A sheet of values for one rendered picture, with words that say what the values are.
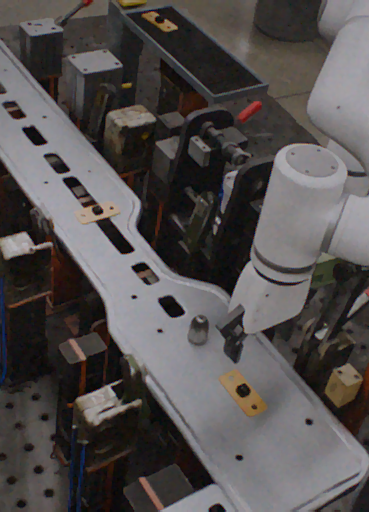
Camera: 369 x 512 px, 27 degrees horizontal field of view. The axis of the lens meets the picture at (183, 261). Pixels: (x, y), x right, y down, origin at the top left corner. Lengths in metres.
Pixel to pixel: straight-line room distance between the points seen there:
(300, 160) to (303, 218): 0.07
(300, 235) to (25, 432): 0.76
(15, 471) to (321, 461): 0.56
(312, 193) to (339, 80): 0.18
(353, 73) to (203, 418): 0.53
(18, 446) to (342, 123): 0.84
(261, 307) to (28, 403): 0.66
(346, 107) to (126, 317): 0.52
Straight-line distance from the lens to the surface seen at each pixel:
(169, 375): 1.20
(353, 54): 1.01
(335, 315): 1.18
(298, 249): 0.93
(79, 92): 1.68
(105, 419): 1.09
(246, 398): 1.19
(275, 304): 1.01
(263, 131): 2.32
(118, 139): 1.56
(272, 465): 1.14
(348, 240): 0.90
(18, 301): 1.38
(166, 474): 1.12
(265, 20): 4.46
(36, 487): 1.43
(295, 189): 0.87
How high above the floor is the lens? 1.93
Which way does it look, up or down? 43 degrees down
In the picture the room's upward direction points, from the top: 10 degrees clockwise
